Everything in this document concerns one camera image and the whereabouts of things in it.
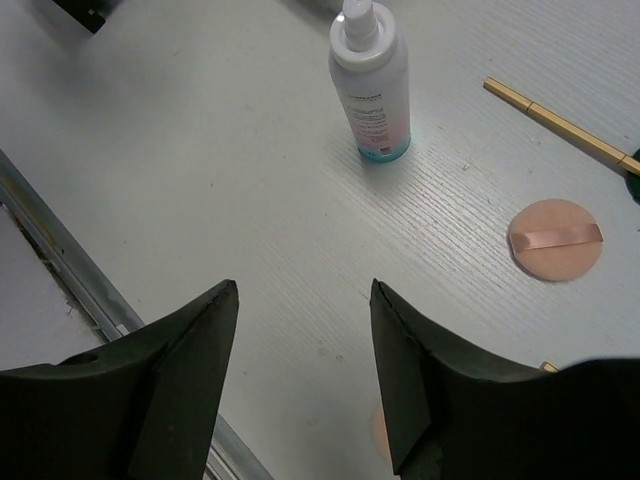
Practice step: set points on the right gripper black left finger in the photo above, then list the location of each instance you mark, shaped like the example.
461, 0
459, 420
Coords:
141, 407

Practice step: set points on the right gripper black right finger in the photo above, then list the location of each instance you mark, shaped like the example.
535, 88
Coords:
456, 411

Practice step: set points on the peach puff with ribbon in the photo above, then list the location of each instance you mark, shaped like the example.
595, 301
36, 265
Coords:
555, 240

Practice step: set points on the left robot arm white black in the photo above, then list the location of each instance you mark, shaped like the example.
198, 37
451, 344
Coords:
91, 14

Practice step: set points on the gold makeup pencil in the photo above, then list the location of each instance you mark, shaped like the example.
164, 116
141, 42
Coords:
548, 367
568, 131

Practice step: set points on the peach round powder puff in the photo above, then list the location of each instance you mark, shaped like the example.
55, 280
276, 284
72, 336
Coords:
379, 433

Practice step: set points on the white spray bottle teal base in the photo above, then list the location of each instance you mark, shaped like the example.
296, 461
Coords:
369, 67

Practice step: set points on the aluminium frame rail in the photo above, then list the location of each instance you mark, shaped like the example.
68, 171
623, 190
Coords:
112, 316

